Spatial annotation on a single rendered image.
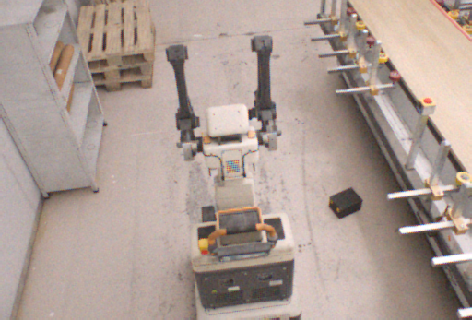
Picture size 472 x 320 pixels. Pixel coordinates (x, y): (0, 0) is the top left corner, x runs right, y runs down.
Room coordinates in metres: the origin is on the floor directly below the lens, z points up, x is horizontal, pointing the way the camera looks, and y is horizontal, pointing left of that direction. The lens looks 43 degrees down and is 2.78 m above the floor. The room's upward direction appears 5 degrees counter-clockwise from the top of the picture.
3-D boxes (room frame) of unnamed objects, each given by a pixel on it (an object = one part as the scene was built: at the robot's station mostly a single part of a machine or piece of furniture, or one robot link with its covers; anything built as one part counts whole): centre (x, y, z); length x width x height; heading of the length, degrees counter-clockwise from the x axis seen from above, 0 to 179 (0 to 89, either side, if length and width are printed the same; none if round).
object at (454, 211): (1.39, -1.09, 0.87); 0.04 x 0.04 x 0.48; 4
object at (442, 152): (1.64, -1.07, 0.92); 0.04 x 0.04 x 0.48; 4
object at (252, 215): (1.44, 0.02, 0.87); 0.23 x 0.15 x 0.11; 93
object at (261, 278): (1.46, 0.02, 0.59); 0.55 x 0.34 x 0.83; 93
